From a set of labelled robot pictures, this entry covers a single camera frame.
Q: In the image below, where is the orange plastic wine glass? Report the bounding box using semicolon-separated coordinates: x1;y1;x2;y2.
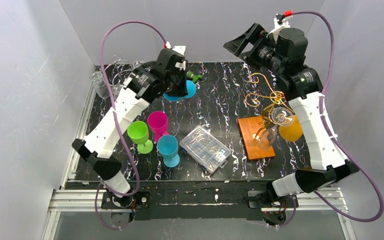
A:
278;115;303;142

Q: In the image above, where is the green plastic wine glass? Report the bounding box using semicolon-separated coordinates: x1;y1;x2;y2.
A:
127;121;154;154

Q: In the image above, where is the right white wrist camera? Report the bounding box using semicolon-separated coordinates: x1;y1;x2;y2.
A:
269;10;293;39

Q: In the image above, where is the gold wire wine glass rack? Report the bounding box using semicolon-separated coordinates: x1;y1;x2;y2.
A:
237;73;304;161

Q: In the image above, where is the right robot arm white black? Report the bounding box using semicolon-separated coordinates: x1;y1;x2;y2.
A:
223;23;359;202

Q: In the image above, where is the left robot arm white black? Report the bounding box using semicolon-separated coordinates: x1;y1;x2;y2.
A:
71;45;188;198

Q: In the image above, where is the clear plastic screw box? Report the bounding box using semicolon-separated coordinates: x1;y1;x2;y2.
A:
179;125;232;174

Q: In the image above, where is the green white toy drill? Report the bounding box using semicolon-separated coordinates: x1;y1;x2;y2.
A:
186;71;203;84

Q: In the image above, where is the teal plastic wine glass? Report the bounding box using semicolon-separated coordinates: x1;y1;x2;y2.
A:
163;80;197;102

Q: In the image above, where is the clear glass back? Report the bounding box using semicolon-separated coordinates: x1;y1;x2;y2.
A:
131;59;146;71

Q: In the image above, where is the clear wine glass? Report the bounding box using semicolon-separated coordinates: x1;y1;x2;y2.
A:
253;107;294;150

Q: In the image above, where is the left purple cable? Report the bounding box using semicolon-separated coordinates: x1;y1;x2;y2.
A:
94;20;169;231

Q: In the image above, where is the clear glass left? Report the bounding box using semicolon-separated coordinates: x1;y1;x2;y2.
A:
89;70;110;99

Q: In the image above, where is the silver wire wine glass rack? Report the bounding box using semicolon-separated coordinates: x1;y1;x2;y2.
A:
104;54;137;97

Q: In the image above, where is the magenta plastic wine glass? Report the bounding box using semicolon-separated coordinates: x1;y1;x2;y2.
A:
147;111;169;143

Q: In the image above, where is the blue plastic wine glass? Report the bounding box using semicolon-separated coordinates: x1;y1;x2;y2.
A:
157;134;180;168

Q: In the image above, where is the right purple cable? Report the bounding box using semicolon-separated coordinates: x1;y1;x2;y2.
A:
291;10;384;223

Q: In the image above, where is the purple cable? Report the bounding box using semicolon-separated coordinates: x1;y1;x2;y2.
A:
94;20;169;231
291;10;384;223

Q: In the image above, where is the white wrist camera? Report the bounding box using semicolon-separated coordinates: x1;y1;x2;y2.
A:
269;10;293;39
163;41;187;58

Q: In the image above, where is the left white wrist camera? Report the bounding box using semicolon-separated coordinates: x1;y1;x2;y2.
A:
163;41;187;58

